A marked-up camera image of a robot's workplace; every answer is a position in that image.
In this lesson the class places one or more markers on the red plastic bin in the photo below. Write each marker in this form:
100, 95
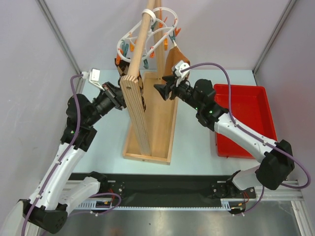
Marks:
251, 107

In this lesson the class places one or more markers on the teal clothes peg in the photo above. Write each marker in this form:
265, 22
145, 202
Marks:
174, 34

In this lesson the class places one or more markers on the white round clip hanger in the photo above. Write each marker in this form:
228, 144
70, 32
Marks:
127, 42

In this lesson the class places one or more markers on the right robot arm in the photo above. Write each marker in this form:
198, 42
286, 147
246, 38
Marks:
273, 157

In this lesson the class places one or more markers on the aluminium frame rail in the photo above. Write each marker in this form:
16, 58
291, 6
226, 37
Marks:
104, 202

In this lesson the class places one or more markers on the brown orange sock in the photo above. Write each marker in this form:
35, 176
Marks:
174, 56

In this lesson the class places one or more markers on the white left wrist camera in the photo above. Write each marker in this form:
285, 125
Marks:
93, 77

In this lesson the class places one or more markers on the argyle sock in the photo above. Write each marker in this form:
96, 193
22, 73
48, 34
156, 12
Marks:
122, 68

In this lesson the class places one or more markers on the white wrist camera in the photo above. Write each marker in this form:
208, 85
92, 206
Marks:
178, 72
93, 77

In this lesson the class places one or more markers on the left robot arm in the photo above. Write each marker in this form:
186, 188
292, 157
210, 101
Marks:
47, 208

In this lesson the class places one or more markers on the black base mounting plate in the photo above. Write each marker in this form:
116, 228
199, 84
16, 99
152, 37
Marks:
174, 191

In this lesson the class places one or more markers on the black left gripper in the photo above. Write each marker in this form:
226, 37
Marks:
114, 94

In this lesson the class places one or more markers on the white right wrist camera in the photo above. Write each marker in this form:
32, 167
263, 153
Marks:
178, 72

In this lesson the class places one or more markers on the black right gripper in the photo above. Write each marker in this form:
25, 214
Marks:
173, 87

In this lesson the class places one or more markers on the wooden rack stand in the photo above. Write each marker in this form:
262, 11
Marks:
151, 133

